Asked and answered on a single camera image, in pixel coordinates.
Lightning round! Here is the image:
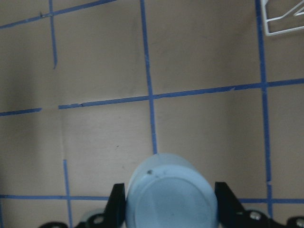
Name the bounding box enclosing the light blue plastic cup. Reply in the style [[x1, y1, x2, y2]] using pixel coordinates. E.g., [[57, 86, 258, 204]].
[[125, 153, 219, 228]]

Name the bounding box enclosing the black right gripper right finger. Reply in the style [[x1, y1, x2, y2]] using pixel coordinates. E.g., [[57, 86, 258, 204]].
[[215, 182, 246, 228]]

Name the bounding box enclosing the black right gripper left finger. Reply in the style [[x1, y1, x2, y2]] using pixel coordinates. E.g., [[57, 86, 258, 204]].
[[104, 183, 125, 228]]

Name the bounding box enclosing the white wire cup rack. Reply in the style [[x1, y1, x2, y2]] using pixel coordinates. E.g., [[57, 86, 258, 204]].
[[258, 0, 304, 37]]

